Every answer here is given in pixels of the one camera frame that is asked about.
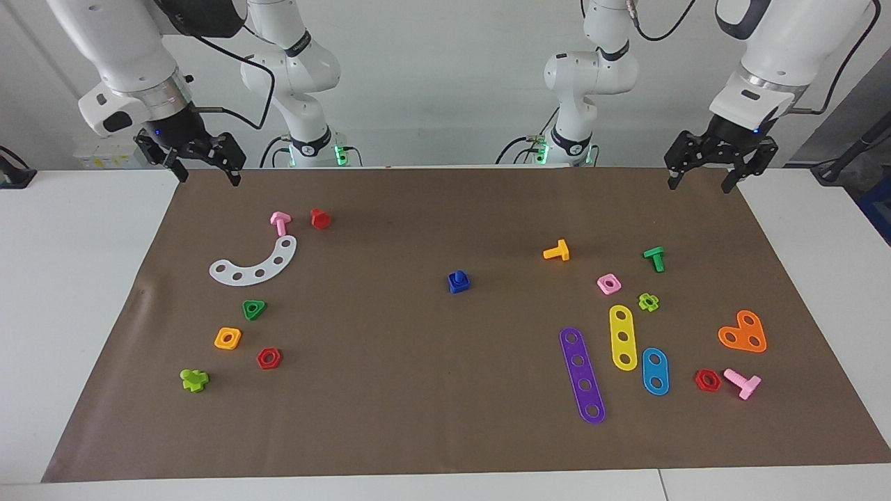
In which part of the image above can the black base cable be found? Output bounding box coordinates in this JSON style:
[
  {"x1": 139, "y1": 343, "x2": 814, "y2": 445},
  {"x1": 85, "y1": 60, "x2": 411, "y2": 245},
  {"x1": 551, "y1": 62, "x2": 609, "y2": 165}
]
[
  {"x1": 260, "y1": 134, "x2": 290, "y2": 168},
  {"x1": 496, "y1": 134, "x2": 551, "y2": 166}
]

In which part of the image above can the brown table mat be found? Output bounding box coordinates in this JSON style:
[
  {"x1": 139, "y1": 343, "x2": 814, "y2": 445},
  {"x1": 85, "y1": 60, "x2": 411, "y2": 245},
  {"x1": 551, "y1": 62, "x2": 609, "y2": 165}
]
[{"x1": 40, "y1": 166, "x2": 891, "y2": 484}]

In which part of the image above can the black left base cable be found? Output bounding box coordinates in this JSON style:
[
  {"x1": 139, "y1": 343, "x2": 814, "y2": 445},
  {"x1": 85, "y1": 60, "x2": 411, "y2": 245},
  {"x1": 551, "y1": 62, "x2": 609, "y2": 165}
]
[{"x1": 496, "y1": 134, "x2": 551, "y2": 166}]

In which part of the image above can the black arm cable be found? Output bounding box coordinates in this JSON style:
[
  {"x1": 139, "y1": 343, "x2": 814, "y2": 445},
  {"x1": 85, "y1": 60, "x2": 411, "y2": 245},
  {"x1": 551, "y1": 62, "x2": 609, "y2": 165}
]
[
  {"x1": 625, "y1": 0, "x2": 876, "y2": 116},
  {"x1": 188, "y1": 28, "x2": 276, "y2": 130}
]

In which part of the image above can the blue crate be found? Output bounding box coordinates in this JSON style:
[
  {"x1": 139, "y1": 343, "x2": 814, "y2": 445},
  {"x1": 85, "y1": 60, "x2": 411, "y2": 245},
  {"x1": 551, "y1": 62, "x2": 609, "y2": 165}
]
[{"x1": 858, "y1": 177, "x2": 891, "y2": 246}]

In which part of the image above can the orange heart-shaped perforated plate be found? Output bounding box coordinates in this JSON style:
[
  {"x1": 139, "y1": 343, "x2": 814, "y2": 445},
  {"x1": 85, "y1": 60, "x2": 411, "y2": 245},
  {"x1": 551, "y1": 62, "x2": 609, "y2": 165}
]
[{"x1": 718, "y1": 310, "x2": 768, "y2": 353}]

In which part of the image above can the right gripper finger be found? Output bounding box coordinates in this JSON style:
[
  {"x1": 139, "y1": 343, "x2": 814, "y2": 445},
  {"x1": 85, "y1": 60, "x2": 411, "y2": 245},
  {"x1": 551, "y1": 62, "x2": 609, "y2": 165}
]
[
  {"x1": 134, "y1": 131, "x2": 189, "y2": 183},
  {"x1": 203, "y1": 132, "x2": 246, "y2": 186}
]

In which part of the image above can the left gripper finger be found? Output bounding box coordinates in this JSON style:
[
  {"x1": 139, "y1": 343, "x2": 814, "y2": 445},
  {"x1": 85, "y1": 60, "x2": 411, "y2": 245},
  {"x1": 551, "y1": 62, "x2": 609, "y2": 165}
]
[
  {"x1": 663, "y1": 131, "x2": 712, "y2": 191},
  {"x1": 720, "y1": 137, "x2": 779, "y2": 194}
]

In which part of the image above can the black right base cable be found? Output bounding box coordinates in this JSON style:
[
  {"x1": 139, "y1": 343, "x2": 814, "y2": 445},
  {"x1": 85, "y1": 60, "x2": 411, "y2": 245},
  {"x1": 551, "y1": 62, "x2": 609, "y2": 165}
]
[{"x1": 260, "y1": 134, "x2": 290, "y2": 168}]

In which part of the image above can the white box with labels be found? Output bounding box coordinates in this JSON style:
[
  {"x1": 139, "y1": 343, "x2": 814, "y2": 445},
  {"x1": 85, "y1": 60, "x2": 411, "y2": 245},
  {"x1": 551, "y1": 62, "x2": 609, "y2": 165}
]
[{"x1": 73, "y1": 136, "x2": 150, "y2": 170}]

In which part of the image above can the yellow three-hole plastic bar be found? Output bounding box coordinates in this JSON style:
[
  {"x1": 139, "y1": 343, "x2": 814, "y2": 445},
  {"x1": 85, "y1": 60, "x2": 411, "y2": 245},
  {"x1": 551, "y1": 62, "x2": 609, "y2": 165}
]
[{"x1": 609, "y1": 304, "x2": 639, "y2": 372}]

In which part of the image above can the white curved perforated plate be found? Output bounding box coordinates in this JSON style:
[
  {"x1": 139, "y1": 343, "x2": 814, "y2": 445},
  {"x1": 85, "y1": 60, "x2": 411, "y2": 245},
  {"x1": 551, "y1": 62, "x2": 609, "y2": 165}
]
[{"x1": 209, "y1": 235, "x2": 298, "y2": 287}]

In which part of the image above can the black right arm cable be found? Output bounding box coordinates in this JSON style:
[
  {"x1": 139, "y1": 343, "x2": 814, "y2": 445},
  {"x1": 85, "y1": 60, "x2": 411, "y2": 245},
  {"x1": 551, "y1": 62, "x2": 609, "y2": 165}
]
[{"x1": 188, "y1": 28, "x2": 276, "y2": 130}]

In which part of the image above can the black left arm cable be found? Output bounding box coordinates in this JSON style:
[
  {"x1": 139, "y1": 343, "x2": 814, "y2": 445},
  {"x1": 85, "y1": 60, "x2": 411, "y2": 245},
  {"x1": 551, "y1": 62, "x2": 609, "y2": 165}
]
[{"x1": 625, "y1": 0, "x2": 876, "y2": 116}]

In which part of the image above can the purple four-hole plastic bar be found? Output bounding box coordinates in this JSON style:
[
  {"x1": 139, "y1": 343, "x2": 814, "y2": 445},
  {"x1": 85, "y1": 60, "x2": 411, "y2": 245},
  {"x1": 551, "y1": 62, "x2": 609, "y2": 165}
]
[{"x1": 559, "y1": 327, "x2": 607, "y2": 425}]

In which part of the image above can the black clamp stand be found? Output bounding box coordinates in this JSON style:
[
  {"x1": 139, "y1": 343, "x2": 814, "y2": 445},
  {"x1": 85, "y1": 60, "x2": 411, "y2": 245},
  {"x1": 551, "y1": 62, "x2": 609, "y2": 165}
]
[{"x1": 0, "y1": 146, "x2": 37, "y2": 190}]

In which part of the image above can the black pole stand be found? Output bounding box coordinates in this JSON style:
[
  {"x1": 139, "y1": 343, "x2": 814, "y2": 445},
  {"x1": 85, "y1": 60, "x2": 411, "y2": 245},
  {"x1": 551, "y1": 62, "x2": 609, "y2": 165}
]
[{"x1": 811, "y1": 125, "x2": 891, "y2": 185}]

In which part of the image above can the blue two-hole plastic bar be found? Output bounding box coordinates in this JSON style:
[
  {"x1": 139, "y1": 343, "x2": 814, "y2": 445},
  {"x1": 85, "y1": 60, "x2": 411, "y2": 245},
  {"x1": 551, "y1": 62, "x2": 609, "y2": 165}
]
[{"x1": 641, "y1": 347, "x2": 670, "y2": 397}]

